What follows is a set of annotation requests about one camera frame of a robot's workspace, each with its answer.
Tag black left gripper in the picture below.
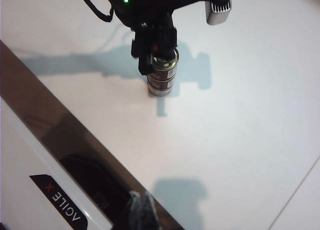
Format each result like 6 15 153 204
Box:
131 11 179 76

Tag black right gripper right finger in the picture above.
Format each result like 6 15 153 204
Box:
143 189 161 230

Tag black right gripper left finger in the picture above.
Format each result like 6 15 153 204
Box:
126 190 146 230

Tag dark red tin can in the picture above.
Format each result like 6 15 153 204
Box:
147 73 177 90
149 47 181 79
147 84 174 98

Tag white AgileX robot base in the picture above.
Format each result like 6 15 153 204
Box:
0 96 114 230

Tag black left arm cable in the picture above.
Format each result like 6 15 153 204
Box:
76 0 115 23

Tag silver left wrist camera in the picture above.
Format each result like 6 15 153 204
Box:
204 0 233 26

